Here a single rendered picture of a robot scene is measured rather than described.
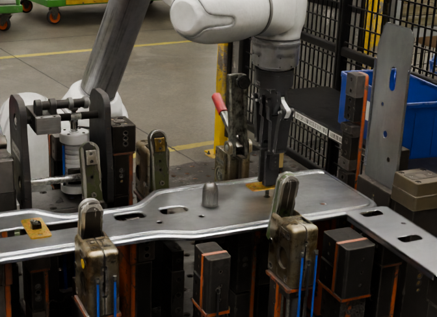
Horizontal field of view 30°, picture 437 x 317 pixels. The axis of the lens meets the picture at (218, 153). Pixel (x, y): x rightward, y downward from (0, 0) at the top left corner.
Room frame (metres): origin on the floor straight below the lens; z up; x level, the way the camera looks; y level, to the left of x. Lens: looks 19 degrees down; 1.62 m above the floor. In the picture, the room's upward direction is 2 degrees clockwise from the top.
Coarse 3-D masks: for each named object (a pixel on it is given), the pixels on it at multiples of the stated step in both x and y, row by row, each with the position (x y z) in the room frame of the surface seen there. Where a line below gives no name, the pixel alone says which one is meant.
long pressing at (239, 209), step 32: (160, 192) 1.52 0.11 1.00; (192, 192) 1.53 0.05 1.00; (224, 192) 1.54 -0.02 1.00; (256, 192) 1.55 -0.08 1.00; (320, 192) 1.56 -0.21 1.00; (352, 192) 1.57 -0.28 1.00; (0, 224) 1.34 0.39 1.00; (128, 224) 1.36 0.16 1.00; (160, 224) 1.37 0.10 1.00; (192, 224) 1.37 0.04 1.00; (224, 224) 1.38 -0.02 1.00; (256, 224) 1.39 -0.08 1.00; (0, 256) 1.22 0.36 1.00; (32, 256) 1.23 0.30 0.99
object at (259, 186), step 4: (248, 184) 1.52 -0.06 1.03; (252, 184) 1.52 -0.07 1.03; (256, 184) 1.52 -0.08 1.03; (260, 184) 1.52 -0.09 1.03; (252, 188) 1.50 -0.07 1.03; (256, 188) 1.50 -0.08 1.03; (260, 188) 1.50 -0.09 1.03; (264, 188) 1.50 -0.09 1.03; (268, 188) 1.51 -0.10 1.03; (272, 188) 1.51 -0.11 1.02
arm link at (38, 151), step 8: (24, 96) 2.09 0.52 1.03; (32, 96) 2.09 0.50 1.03; (40, 96) 2.09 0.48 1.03; (8, 104) 2.05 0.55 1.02; (32, 104) 2.05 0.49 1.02; (0, 112) 2.06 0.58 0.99; (8, 112) 2.04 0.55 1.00; (0, 120) 2.05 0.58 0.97; (8, 120) 2.02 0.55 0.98; (8, 128) 2.02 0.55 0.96; (64, 128) 2.09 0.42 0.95; (8, 136) 2.01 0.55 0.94; (32, 136) 2.02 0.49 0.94; (40, 136) 2.03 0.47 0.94; (8, 144) 2.01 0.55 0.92; (32, 144) 2.01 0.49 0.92; (40, 144) 2.03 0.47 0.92; (8, 152) 2.01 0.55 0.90; (32, 152) 2.01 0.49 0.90; (40, 152) 2.03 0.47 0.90; (48, 152) 2.05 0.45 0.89; (32, 160) 2.02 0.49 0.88; (40, 160) 2.03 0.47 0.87; (48, 160) 2.05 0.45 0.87; (32, 168) 2.02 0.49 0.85; (40, 168) 2.03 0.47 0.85; (48, 168) 2.05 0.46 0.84; (32, 176) 2.02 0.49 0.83; (40, 176) 2.03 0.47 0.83; (48, 176) 2.06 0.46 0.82
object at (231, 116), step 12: (228, 84) 1.67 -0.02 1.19; (240, 84) 1.63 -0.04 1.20; (228, 96) 1.66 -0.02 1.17; (240, 96) 1.67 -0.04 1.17; (228, 108) 1.66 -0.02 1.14; (240, 108) 1.67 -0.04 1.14; (228, 120) 1.66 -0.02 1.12; (240, 120) 1.66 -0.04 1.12; (228, 132) 1.66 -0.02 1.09; (240, 132) 1.66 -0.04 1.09
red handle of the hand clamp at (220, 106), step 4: (212, 96) 1.76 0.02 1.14; (216, 96) 1.75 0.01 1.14; (220, 96) 1.75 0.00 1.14; (216, 100) 1.74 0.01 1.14; (220, 100) 1.74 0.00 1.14; (216, 104) 1.74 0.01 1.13; (220, 104) 1.73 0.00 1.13; (224, 104) 1.74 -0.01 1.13; (216, 108) 1.74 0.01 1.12; (220, 108) 1.72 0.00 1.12; (224, 108) 1.72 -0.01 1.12; (220, 112) 1.72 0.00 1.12; (224, 112) 1.72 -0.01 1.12; (220, 116) 1.72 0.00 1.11; (224, 116) 1.71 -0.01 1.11; (224, 120) 1.70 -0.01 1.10; (224, 124) 1.70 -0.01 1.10; (236, 136) 1.67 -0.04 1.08; (236, 140) 1.66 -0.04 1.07; (240, 140) 1.66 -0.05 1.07; (236, 144) 1.65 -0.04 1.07; (240, 144) 1.65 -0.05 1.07; (236, 148) 1.64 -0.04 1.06; (240, 148) 1.65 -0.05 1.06
